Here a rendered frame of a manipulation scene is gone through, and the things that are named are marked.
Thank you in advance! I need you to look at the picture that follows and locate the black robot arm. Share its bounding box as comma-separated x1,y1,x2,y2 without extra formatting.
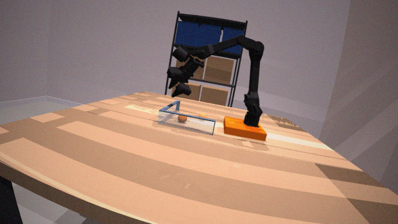
167,35,264,128

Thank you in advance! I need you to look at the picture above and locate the clear l-shaped low wall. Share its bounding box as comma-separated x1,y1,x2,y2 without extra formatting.
159,100,216,122

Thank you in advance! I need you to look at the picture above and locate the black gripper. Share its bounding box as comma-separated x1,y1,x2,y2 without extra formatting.
169,66,194,97

